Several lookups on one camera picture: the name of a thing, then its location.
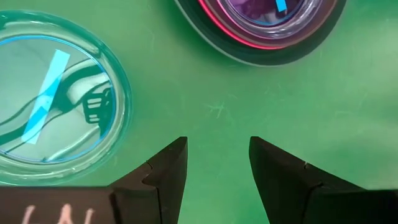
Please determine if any dark green plastic plate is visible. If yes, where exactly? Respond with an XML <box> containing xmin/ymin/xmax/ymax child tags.
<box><xmin>173</xmin><ymin>0</ymin><xmax>348</xmax><ymax>67</ymax></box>

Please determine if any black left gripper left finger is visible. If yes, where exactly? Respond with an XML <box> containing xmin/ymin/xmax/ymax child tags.
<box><xmin>0</xmin><ymin>136</ymin><xmax>188</xmax><ymax>224</ymax></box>

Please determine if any neon pink transparent plate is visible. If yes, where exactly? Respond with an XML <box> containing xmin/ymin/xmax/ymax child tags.
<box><xmin>197</xmin><ymin>0</ymin><xmax>340</xmax><ymax>50</ymax></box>
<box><xmin>203</xmin><ymin>0</ymin><xmax>338</xmax><ymax>47</ymax></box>

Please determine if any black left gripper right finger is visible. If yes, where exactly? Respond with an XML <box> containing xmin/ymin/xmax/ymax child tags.
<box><xmin>249</xmin><ymin>136</ymin><xmax>398</xmax><ymax>224</ymax></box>

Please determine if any teal transparent plastic plate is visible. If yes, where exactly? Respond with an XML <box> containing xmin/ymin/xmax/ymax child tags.
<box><xmin>0</xmin><ymin>9</ymin><xmax>134</xmax><ymax>187</ymax></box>

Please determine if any blue tape strip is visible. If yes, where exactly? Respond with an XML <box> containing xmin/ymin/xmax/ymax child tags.
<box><xmin>21</xmin><ymin>49</ymin><xmax>71</xmax><ymax>146</ymax></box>
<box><xmin>275</xmin><ymin>0</ymin><xmax>289</xmax><ymax>13</ymax></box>

